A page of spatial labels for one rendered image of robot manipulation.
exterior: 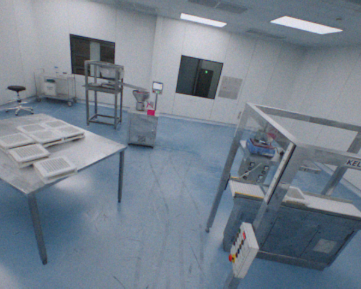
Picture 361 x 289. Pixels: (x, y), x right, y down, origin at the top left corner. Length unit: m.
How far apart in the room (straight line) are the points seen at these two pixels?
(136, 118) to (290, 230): 3.20
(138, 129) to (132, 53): 3.21
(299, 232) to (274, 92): 5.82
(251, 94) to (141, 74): 3.78
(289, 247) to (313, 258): 0.33
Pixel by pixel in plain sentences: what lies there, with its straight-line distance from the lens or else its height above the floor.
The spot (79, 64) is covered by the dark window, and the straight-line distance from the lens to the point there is 7.28.
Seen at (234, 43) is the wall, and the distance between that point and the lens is 7.00.
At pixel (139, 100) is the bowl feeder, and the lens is 4.23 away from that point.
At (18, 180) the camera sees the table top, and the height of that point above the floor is 0.86.
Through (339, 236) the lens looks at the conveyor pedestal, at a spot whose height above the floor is 0.55.
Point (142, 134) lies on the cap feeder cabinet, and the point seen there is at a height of 0.32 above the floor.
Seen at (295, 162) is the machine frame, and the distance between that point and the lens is 1.03.
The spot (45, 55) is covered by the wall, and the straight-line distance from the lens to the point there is 7.70.
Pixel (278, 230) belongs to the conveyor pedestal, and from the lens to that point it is 2.41.
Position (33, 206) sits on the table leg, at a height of 0.71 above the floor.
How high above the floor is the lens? 1.89
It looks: 25 degrees down
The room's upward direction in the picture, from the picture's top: 11 degrees clockwise
